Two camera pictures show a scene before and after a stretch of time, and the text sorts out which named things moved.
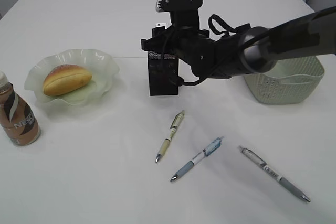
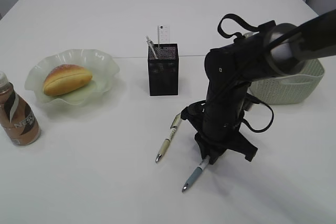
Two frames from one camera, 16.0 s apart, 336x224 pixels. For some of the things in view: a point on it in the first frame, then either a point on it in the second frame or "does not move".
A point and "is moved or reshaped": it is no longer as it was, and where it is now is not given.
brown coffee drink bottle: [17, 117] does not move
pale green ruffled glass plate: [104, 68] does not move
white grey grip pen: [273, 173] is moved or reshaped
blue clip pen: [210, 149] to [197, 173]
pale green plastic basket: [292, 80] does not move
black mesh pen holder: [162, 66] does not move
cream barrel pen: [174, 128] does not move
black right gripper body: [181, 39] to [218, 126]
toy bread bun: [64, 78] does not move
